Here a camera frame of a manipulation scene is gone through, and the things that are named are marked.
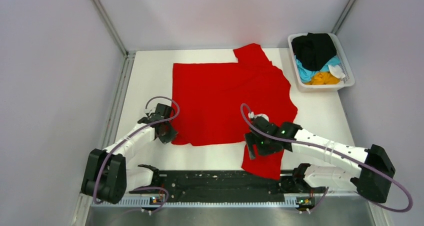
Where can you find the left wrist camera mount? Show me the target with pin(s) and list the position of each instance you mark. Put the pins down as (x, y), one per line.
(148, 111)

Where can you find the white cloth in basket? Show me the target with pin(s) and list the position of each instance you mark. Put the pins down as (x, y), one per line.
(336, 71)

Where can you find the white cable duct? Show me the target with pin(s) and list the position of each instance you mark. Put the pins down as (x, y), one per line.
(145, 202)

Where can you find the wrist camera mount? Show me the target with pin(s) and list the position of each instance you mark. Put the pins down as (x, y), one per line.
(252, 116)
(148, 111)

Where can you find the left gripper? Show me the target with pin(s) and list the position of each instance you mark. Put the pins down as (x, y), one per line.
(171, 135)

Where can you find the left aluminium corner post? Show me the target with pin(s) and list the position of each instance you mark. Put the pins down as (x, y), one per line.
(105, 18)

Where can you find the aluminium frame rail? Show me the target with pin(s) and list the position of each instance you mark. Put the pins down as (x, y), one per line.
(110, 128)

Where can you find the yellow t shirt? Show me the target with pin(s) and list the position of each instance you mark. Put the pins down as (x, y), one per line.
(323, 78)

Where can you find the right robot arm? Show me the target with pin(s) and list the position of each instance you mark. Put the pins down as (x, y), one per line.
(366, 170)

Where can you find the black t shirt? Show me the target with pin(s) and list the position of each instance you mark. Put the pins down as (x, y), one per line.
(314, 50)

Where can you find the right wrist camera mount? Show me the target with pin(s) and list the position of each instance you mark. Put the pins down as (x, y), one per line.
(252, 116)

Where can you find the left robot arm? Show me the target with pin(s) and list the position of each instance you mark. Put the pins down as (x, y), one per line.
(106, 177)

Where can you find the red t shirt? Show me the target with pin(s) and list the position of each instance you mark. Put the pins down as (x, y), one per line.
(209, 97)

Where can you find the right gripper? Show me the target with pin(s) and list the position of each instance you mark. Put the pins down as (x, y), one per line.
(251, 140)

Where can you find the right aluminium corner post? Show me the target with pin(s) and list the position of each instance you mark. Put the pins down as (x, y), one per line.
(343, 16)

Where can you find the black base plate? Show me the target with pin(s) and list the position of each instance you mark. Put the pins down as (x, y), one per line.
(230, 186)

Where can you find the aluminium corner post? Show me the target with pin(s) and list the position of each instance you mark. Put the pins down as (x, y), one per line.
(343, 16)
(105, 18)

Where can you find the light blue t shirt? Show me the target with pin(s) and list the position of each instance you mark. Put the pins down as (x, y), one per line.
(306, 75)

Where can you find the white plastic basket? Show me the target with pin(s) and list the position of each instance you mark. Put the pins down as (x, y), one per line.
(348, 81)

